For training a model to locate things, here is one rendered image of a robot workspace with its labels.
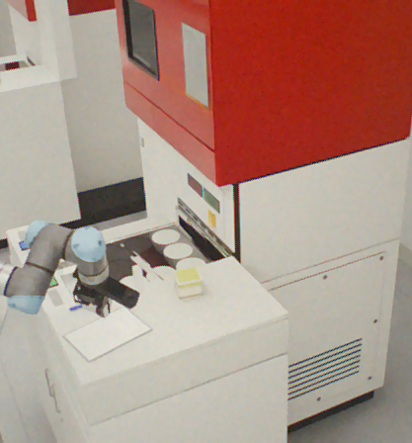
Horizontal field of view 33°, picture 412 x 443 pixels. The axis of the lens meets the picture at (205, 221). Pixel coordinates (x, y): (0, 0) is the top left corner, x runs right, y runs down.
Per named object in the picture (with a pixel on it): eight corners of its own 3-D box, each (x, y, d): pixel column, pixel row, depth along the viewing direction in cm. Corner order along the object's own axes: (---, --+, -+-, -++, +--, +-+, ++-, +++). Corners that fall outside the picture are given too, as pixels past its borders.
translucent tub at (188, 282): (198, 284, 216) (196, 265, 213) (204, 298, 210) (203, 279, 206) (173, 288, 215) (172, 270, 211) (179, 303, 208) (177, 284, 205)
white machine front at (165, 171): (150, 192, 301) (141, 104, 281) (241, 290, 237) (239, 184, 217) (143, 194, 300) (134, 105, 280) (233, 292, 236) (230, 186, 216)
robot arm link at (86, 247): (76, 220, 165) (110, 229, 164) (81, 245, 174) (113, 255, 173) (61, 245, 161) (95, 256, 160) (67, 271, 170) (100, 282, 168)
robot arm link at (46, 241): (13, 256, 164) (55, 270, 162) (32, 213, 167) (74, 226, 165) (24, 264, 172) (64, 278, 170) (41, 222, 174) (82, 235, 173)
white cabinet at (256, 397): (176, 368, 326) (163, 215, 285) (286, 530, 250) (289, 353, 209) (41, 416, 303) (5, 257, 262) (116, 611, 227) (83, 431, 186)
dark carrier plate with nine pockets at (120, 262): (175, 225, 261) (175, 223, 261) (216, 271, 234) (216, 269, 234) (86, 250, 249) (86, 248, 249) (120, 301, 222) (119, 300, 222)
